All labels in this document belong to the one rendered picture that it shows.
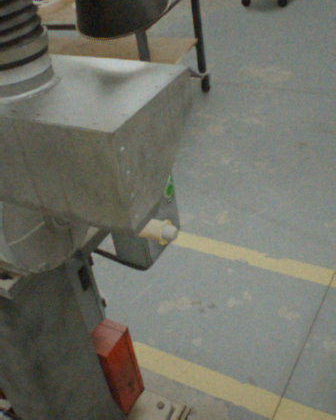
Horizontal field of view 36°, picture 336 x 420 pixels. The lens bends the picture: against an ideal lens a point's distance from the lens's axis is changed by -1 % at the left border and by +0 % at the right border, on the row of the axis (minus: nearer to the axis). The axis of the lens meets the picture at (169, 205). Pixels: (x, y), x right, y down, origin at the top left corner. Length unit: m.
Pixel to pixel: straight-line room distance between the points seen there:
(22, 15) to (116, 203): 0.24
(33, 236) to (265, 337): 1.51
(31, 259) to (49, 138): 0.37
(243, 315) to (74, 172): 1.81
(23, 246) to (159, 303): 1.58
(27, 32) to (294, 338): 1.84
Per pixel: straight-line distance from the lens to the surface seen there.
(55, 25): 3.39
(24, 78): 0.67
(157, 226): 0.82
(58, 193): 0.65
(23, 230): 0.90
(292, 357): 2.21
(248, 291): 2.44
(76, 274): 1.37
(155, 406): 1.78
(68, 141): 0.59
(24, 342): 1.24
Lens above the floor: 1.78
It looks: 37 degrees down
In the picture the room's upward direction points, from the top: 10 degrees counter-clockwise
